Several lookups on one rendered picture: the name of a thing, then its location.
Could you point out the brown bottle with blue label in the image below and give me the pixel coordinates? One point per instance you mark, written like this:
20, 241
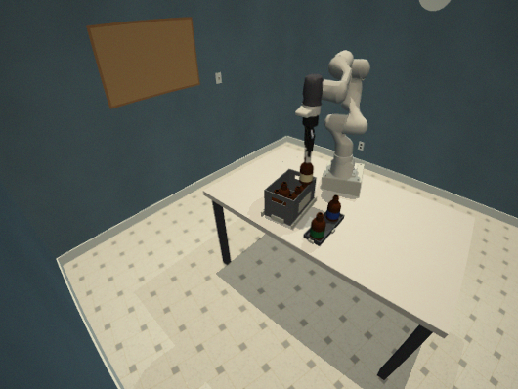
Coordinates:
333, 209

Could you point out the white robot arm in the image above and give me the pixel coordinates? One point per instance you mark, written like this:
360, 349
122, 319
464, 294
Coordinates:
316, 89

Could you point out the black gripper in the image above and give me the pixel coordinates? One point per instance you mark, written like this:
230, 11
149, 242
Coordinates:
311, 122

